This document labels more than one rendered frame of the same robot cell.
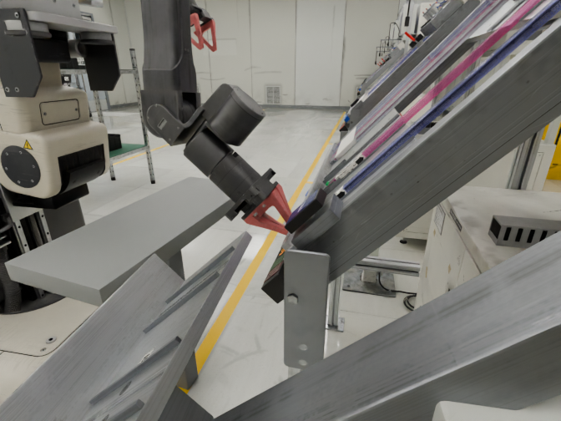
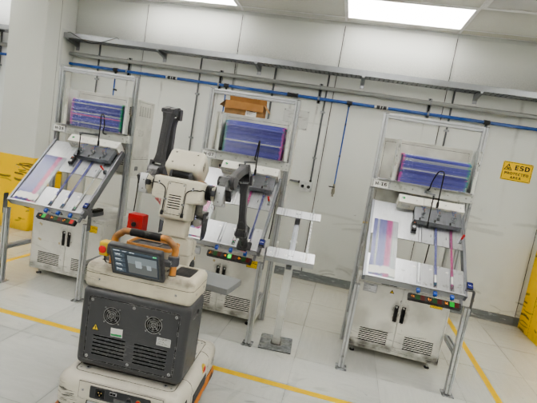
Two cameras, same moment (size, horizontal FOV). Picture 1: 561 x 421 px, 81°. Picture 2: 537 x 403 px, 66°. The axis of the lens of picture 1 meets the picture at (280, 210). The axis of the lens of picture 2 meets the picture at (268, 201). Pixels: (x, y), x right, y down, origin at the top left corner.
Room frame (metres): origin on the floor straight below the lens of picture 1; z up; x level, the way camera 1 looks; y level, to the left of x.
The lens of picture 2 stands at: (0.53, 2.94, 1.47)
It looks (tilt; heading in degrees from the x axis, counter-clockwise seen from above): 7 degrees down; 266
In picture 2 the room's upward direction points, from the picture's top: 9 degrees clockwise
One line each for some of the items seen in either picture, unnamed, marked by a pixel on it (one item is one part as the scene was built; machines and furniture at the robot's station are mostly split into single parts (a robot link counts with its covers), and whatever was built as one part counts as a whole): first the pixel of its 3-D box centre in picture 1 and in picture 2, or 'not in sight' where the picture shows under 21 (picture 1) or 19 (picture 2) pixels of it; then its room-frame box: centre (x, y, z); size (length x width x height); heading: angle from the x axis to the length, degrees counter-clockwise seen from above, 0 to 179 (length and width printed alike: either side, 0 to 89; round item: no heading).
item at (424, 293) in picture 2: not in sight; (405, 277); (-0.84, -0.18, 0.65); 1.01 x 0.73 x 1.29; 76
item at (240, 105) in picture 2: not in sight; (255, 107); (0.54, -0.89, 1.82); 0.68 x 0.30 x 0.20; 166
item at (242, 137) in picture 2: not in sight; (254, 139); (0.51, -0.58, 1.52); 0.51 x 0.13 x 0.27; 166
